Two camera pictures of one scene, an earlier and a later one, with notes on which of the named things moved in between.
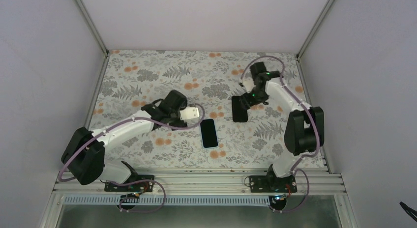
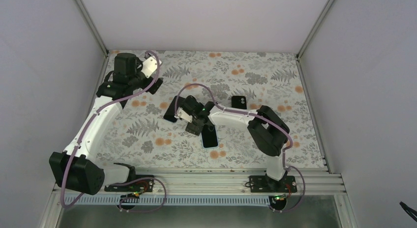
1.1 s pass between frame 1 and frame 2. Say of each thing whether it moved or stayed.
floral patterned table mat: stayed
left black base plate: stayed
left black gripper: moved
